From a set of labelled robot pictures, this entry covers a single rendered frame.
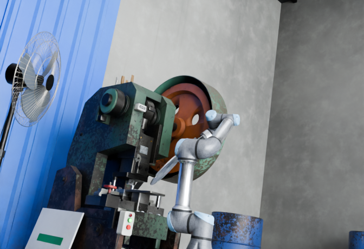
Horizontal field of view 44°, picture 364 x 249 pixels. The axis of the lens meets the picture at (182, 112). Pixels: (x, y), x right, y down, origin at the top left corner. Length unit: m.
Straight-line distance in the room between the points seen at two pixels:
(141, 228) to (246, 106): 3.59
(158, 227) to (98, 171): 0.57
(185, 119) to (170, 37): 1.97
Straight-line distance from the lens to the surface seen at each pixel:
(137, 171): 3.01
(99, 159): 3.17
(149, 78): 4.87
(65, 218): 3.11
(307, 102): 6.39
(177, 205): 2.59
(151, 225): 2.95
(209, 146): 2.56
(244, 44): 6.32
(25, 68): 2.64
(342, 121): 6.07
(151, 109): 3.13
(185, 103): 3.46
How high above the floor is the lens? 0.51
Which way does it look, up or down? 16 degrees up
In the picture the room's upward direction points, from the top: 9 degrees clockwise
